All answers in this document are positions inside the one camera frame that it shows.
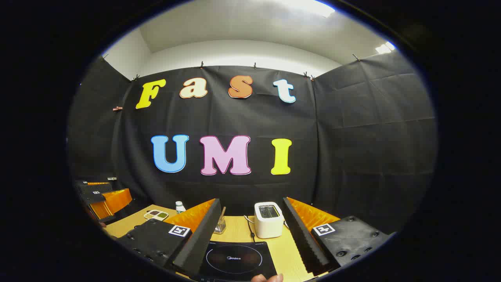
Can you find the ceiling light panel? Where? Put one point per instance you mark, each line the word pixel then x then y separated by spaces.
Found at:
pixel 385 47

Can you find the small white drink bottle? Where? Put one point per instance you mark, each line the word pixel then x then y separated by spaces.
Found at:
pixel 180 207

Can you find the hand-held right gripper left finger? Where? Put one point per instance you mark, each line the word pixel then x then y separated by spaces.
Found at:
pixel 203 239

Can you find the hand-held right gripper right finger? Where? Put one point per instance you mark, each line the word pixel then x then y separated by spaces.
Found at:
pixel 299 235

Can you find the black induction cooktop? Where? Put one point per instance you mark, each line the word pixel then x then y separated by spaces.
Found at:
pixel 250 270

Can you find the white toaster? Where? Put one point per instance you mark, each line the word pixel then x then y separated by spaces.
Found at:
pixel 268 227

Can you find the black backdrop cloth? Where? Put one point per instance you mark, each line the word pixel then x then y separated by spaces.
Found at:
pixel 235 117

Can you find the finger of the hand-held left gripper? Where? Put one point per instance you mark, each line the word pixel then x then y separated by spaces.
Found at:
pixel 115 200
pixel 94 188

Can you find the white compartment seasoning dish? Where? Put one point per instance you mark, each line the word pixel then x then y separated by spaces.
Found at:
pixel 155 215

